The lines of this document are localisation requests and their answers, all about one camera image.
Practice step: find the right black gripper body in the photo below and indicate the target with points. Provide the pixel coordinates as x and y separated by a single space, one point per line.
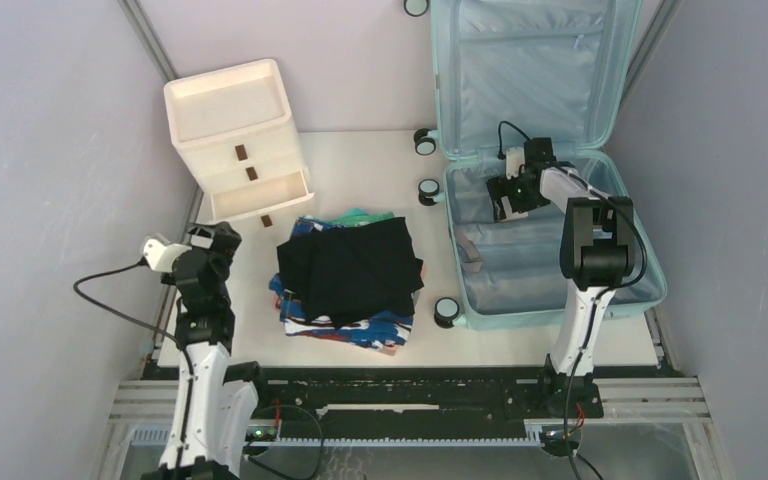
522 198

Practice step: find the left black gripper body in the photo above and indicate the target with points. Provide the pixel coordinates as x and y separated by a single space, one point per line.
220 255

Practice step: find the white three-drawer storage cabinet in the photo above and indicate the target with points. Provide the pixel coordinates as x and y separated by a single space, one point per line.
235 132

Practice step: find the light blue ribbed suitcase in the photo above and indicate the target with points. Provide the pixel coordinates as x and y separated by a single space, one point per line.
505 72

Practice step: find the green white patterned garment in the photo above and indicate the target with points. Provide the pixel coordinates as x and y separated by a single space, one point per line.
357 217

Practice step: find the black garment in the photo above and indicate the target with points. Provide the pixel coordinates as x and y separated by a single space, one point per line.
351 273

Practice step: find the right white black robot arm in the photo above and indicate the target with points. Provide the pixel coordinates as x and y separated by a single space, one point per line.
597 250

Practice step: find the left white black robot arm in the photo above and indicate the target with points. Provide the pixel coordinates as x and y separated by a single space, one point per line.
211 414

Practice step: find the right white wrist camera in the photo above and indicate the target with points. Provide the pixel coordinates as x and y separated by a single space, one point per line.
514 160

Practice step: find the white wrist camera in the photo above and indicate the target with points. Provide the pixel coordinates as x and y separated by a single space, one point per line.
159 254
514 160

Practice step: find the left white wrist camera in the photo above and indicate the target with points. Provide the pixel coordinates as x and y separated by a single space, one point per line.
159 254

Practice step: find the black mounting rail base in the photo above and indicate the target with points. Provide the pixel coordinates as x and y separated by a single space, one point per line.
424 403

